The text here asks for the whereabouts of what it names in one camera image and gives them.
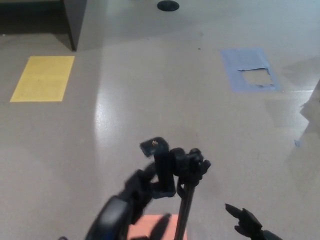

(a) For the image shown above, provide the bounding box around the yellow rectangular floor marker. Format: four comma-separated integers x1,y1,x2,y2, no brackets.
9,55,76,103

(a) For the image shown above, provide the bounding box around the torn blue floor marker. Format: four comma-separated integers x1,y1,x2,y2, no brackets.
219,47,283,94

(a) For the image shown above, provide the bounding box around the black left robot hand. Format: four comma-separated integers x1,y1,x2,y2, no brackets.
84,162,173,240

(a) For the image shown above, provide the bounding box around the black phone stand tripod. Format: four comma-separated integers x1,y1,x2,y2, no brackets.
139,136,212,240

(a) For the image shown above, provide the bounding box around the orange rectangular floor marker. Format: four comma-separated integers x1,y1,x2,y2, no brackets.
128,214,188,240

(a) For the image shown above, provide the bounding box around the black round floor cover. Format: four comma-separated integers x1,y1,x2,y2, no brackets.
156,0,180,11

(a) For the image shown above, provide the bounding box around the dark cabinet leg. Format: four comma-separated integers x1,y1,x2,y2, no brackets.
61,0,87,52

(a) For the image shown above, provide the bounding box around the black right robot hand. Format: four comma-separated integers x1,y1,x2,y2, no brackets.
224,202,283,240

